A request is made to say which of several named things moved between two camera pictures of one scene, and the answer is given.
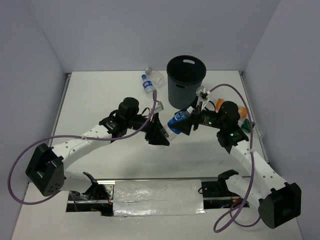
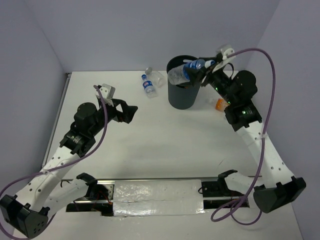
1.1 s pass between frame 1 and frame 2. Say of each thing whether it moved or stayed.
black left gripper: moved
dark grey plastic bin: stayed
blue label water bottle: moved
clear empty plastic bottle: stayed
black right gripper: moved
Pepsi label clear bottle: stayed
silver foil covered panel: stayed
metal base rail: stayed
